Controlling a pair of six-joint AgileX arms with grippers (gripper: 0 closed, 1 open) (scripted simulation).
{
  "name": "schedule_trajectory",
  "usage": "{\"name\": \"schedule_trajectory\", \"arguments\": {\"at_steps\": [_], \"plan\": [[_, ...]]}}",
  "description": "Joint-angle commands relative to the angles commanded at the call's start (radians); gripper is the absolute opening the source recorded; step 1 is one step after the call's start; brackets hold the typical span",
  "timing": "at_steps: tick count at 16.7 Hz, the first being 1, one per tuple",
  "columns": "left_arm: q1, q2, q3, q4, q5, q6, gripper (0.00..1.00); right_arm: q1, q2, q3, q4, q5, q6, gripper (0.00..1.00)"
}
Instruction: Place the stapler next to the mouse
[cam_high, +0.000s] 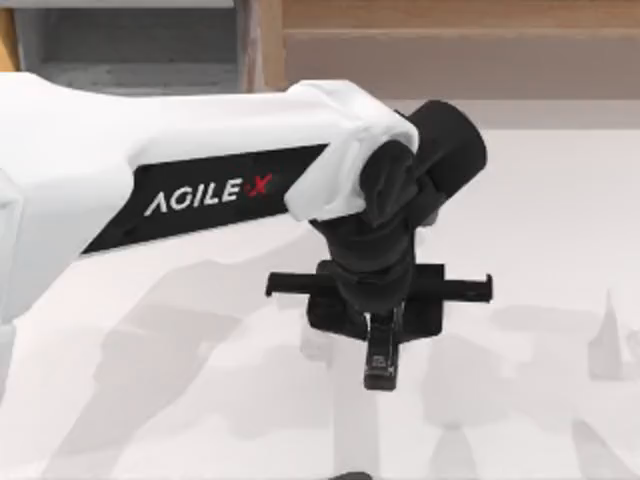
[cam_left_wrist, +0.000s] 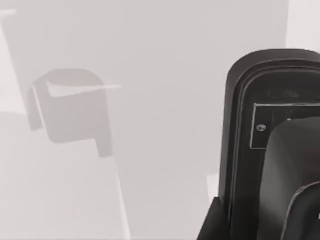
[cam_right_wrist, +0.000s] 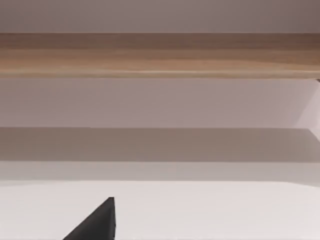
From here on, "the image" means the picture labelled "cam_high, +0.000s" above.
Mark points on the grey cabinet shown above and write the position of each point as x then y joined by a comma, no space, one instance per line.
140,45

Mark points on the wooden side panel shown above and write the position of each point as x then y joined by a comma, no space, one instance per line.
7,35

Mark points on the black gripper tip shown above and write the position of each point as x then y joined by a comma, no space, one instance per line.
354,476

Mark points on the wooden cupboard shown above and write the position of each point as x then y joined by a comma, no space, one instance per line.
450,50

